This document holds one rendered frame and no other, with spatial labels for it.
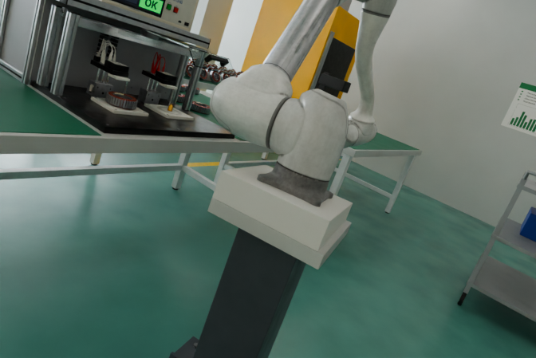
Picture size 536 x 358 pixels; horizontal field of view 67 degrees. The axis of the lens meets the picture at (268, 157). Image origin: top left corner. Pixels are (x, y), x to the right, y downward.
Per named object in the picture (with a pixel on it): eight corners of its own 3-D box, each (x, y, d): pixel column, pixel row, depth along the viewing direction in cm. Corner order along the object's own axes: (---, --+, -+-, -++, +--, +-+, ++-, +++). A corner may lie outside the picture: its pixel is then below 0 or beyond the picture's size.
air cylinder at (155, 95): (158, 104, 180) (161, 92, 178) (144, 103, 173) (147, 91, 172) (151, 100, 182) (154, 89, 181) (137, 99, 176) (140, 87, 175)
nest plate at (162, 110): (193, 120, 173) (194, 117, 173) (167, 118, 161) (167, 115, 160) (171, 108, 181) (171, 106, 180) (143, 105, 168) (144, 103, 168)
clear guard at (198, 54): (234, 76, 170) (238, 62, 169) (195, 66, 150) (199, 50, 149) (183, 55, 186) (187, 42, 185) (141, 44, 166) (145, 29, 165)
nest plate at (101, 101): (147, 116, 153) (148, 113, 153) (113, 113, 140) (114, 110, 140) (124, 103, 160) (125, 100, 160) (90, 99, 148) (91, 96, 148)
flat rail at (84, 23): (201, 60, 186) (202, 53, 185) (72, 25, 134) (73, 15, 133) (199, 59, 186) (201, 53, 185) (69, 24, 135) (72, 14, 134)
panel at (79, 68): (168, 99, 201) (185, 40, 194) (29, 80, 146) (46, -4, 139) (167, 98, 201) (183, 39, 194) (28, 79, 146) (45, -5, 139)
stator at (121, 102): (141, 112, 151) (143, 102, 150) (114, 108, 143) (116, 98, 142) (126, 102, 158) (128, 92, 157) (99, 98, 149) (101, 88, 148)
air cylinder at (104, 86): (110, 99, 160) (113, 85, 158) (92, 96, 153) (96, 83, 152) (103, 94, 162) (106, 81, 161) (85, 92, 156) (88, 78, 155)
